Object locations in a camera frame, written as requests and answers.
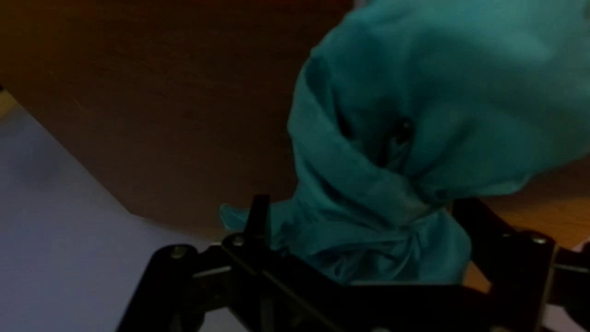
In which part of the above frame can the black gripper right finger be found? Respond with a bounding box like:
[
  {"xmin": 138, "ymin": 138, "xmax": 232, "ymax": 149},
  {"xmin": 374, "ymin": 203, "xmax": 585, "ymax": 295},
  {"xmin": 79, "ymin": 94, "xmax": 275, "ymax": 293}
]
[{"xmin": 452, "ymin": 199, "xmax": 514, "ymax": 276}]

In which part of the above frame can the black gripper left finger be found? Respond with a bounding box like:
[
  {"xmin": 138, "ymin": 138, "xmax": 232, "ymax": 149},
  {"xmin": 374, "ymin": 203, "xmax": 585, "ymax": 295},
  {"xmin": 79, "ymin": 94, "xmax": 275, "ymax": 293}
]
[{"xmin": 243, "ymin": 193, "xmax": 271, "ymax": 241}]

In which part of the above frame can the blue umbrella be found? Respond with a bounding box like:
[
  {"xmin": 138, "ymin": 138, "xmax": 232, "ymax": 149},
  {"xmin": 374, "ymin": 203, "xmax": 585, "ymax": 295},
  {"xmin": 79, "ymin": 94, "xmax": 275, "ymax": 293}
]
[{"xmin": 266, "ymin": 0, "xmax": 590, "ymax": 284}]

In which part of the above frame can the brown wooden cabinet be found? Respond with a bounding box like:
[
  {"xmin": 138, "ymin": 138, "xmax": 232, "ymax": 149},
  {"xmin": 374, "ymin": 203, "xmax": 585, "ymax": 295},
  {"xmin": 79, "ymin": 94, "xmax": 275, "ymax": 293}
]
[{"xmin": 0, "ymin": 0, "xmax": 590, "ymax": 291}]

